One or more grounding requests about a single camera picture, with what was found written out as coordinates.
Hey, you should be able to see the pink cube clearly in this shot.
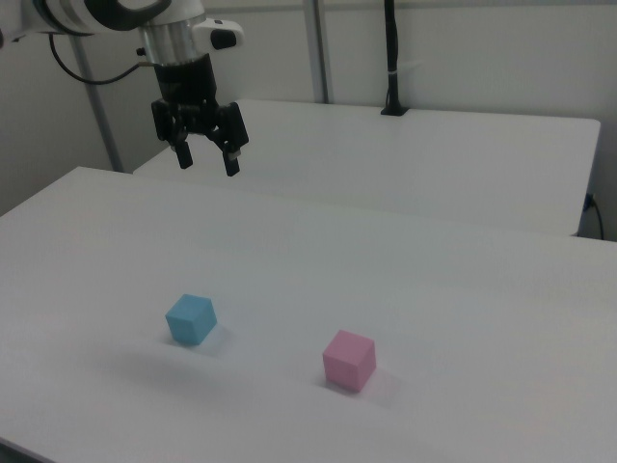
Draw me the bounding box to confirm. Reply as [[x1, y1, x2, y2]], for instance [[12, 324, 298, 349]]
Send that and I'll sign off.
[[321, 329, 377, 392]]

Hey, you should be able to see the grey metal partition post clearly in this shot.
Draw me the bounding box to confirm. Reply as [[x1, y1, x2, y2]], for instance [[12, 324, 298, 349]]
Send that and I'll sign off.
[[302, 0, 335, 104], [67, 34, 125, 174]]

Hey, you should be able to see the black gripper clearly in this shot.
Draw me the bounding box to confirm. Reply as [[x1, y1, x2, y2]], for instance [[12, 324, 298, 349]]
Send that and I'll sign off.
[[150, 53, 251, 178]]

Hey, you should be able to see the blue cube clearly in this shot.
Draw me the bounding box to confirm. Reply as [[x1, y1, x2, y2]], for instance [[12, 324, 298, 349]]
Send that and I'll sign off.
[[164, 292, 218, 347]]

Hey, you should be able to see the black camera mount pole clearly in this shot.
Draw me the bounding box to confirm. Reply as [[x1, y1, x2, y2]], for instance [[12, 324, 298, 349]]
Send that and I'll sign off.
[[380, 0, 412, 118]]

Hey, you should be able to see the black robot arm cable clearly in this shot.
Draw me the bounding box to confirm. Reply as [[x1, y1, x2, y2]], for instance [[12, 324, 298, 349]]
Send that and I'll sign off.
[[47, 33, 156, 87]]

